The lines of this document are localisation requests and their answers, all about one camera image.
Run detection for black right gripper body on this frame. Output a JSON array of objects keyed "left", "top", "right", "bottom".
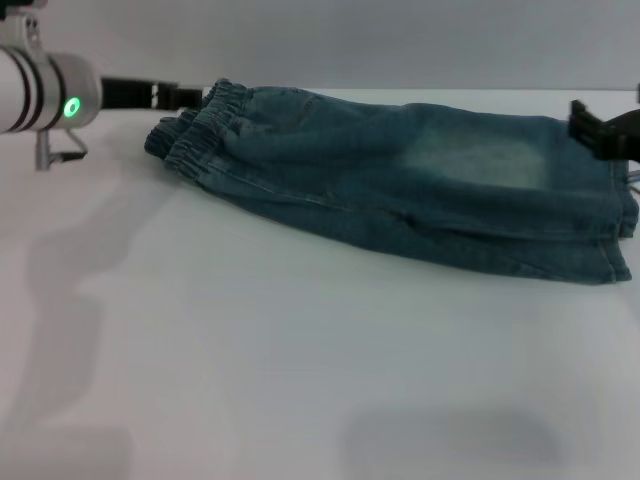
[{"left": 594, "top": 109, "right": 640, "bottom": 164}]

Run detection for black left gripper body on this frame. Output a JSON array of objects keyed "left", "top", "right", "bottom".
[{"left": 99, "top": 76, "right": 159, "bottom": 110}]

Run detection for blue denim shorts with embroidery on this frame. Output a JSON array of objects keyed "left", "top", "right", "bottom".
[{"left": 143, "top": 77, "right": 640, "bottom": 287}]

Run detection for left arm cable with plug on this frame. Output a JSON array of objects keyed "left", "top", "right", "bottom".
[{"left": 33, "top": 129, "right": 89, "bottom": 172}]

